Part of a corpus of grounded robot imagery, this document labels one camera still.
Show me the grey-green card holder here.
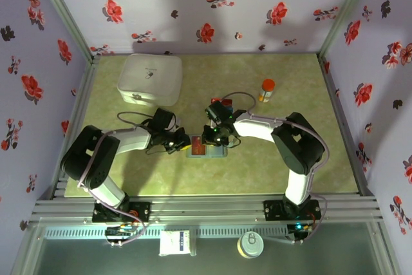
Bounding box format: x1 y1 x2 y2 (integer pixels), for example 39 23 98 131
185 133 229 160

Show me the red bank card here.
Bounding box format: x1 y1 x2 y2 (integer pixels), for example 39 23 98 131
211 97 234 108
191 136 207 157

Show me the white medicine case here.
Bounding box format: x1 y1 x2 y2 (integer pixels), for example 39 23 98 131
117 53 183 108

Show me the orange capped pill bottle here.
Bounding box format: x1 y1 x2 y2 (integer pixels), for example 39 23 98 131
258 79 276 104

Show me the white label box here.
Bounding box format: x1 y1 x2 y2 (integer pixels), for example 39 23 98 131
158 229 198 258

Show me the tin can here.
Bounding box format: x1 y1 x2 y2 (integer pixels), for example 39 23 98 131
237 231 265 260

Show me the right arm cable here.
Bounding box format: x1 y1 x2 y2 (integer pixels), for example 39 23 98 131
221 91 330 245

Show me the aluminium frame rail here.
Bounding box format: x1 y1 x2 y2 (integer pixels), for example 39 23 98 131
28 194 384 224

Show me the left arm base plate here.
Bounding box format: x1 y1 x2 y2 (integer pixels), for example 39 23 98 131
92 201 152 224

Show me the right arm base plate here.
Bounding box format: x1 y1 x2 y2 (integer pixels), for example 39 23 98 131
263 200 322 223

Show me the aluminium side rail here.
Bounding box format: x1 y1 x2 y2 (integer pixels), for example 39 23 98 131
37 55 102 202
316 52 377 198

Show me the white slotted cable duct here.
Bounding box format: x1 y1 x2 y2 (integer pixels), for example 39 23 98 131
43 225 289 240

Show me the aluminium frame post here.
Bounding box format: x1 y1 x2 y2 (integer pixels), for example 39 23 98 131
317 0 377 60
30 0 101 63

